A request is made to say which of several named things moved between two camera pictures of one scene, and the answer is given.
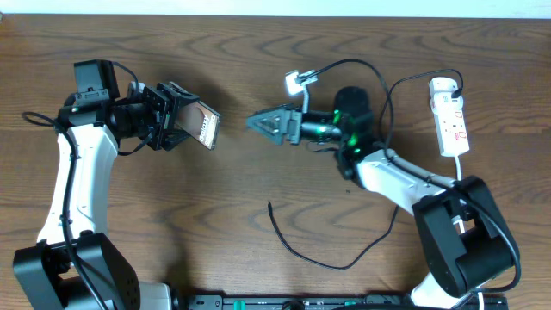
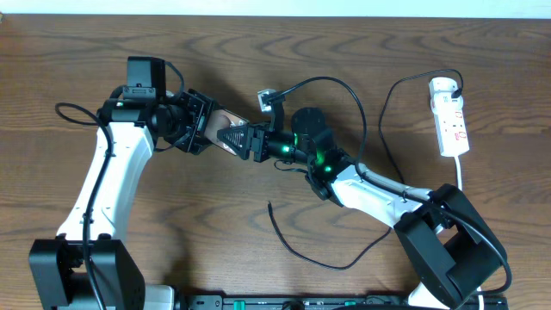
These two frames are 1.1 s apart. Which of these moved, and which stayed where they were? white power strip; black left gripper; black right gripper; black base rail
Moved: black left gripper; black right gripper
Stayed: white power strip; black base rail
